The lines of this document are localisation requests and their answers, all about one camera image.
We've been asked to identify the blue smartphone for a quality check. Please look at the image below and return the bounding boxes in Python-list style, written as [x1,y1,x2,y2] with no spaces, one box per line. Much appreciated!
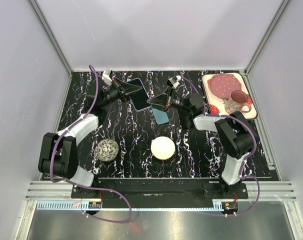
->
[126,78,151,112]

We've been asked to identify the small controller board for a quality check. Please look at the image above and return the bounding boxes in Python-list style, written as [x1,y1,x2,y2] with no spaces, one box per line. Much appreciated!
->
[222,201,239,212]
[88,201,102,209]

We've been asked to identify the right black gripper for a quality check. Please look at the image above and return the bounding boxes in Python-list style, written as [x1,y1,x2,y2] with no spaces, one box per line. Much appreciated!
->
[146,86,192,114]

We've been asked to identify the leaf patterned round bowl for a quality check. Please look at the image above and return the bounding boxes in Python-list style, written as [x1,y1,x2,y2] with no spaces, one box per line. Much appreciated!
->
[94,138,119,162]

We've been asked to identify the white round lid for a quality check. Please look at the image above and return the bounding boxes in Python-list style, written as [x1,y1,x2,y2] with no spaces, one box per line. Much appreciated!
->
[150,136,176,161]

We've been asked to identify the left small controller board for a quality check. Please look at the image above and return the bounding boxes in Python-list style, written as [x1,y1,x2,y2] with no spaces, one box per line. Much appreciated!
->
[88,201,102,209]

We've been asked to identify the teal smartphone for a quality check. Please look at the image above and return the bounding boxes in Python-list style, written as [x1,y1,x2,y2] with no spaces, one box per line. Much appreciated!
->
[151,107,169,125]

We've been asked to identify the right small controller board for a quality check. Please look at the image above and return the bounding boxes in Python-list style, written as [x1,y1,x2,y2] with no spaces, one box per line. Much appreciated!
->
[222,201,239,212]

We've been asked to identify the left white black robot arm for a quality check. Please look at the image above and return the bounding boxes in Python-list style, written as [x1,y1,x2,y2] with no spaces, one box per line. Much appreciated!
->
[38,78,143,198]

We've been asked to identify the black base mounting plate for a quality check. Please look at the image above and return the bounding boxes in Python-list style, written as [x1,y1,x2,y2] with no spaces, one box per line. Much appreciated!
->
[71,177,249,201]

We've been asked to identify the pink ghost pattern mug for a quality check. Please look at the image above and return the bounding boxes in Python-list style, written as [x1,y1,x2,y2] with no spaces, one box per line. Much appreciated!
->
[224,90,252,114]

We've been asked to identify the pink polka dot plate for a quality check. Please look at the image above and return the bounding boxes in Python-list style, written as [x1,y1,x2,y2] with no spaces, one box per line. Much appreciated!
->
[207,73,242,100]

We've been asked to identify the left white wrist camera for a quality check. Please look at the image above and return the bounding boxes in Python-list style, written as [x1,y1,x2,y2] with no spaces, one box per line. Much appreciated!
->
[102,69,113,86]

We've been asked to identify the aluminium frame rail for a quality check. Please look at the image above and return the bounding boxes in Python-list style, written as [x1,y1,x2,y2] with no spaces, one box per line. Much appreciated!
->
[25,181,296,201]

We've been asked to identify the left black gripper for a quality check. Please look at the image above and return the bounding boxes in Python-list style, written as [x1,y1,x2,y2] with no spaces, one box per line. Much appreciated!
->
[100,78,143,108]

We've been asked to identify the phone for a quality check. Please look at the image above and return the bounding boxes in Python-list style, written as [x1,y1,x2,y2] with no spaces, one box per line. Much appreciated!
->
[178,110,194,130]

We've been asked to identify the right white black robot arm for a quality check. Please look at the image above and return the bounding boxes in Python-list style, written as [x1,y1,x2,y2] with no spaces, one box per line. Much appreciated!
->
[146,86,258,198]

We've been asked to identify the strawberry print cream tray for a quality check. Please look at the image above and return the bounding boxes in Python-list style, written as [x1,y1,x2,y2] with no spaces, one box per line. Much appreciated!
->
[201,72,257,120]

